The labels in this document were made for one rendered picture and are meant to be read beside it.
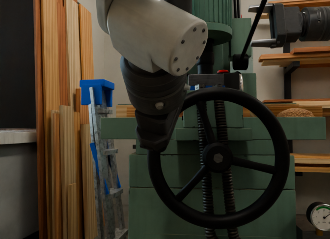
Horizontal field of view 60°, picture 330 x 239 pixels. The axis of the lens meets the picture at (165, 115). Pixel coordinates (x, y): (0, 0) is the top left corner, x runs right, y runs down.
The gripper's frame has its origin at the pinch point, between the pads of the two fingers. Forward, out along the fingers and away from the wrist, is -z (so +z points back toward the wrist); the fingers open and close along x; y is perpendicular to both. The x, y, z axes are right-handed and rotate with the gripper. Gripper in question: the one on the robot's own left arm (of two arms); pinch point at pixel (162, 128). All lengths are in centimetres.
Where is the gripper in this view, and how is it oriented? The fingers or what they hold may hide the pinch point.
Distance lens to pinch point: 52.2
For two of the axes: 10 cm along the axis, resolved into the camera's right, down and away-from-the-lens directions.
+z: -0.6, -5.5, -8.4
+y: -9.4, -2.4, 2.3
